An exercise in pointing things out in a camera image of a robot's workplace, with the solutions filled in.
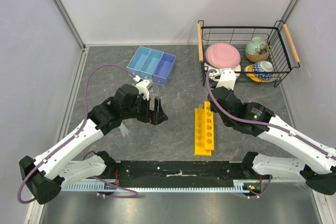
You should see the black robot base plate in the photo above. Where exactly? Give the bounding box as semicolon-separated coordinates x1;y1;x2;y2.
85;151;274;189

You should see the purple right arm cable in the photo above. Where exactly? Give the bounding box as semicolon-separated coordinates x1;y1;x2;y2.
205;69;336;200

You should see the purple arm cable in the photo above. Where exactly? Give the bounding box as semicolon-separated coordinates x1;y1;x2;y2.
205;69;336;200
17;63;140;204

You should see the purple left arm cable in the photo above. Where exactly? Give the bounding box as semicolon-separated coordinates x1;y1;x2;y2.
17;63;140;204

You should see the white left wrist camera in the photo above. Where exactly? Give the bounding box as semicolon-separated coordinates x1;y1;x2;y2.
133;75;154;101

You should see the white slotted cable duct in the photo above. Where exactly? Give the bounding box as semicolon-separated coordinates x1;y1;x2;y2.
62;180;249;193

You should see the blue white patterned bowl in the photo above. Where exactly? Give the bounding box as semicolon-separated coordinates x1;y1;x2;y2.
253;60;274;74

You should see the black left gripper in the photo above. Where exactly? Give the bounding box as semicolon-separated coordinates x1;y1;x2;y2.
122;93;167;125

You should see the clear plastic dropper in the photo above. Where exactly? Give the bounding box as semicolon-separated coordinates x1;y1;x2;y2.
119;122;131;137

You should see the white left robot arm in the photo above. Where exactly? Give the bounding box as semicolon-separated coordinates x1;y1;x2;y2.
19;81;168;205

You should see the yellow test tube rack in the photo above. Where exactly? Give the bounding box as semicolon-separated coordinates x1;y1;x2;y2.
194;108;215;156

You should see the white plate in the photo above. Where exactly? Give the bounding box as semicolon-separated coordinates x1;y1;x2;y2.
204;63;241;82

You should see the pink plate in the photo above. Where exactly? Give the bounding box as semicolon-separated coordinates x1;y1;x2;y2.
205;42;241;69

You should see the green brown ceramic bowl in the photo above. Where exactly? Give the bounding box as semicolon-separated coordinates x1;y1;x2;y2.
245;36;269;63

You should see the blue three-compartment drawer box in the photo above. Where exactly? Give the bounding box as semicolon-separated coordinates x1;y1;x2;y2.
127;46;176;87

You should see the black wire basket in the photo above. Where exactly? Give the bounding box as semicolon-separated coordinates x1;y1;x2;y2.
197;20;300;87

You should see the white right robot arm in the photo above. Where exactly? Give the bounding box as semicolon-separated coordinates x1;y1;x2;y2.
208;87;335;195

